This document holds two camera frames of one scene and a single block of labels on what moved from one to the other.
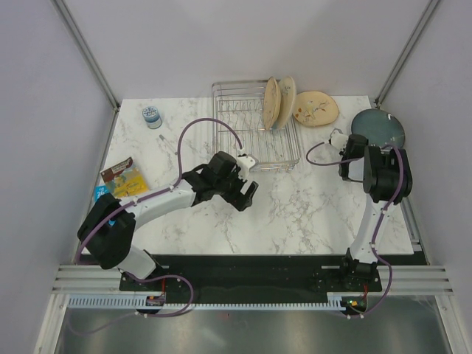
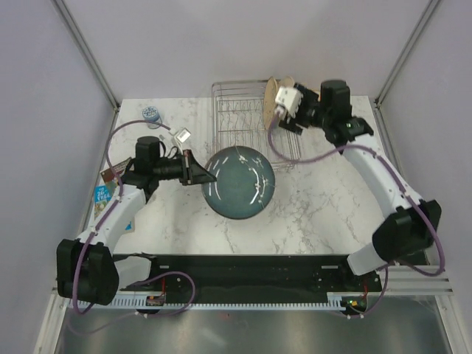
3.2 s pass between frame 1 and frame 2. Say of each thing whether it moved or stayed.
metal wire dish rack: stayed
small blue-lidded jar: stayed
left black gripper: moved
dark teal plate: moved
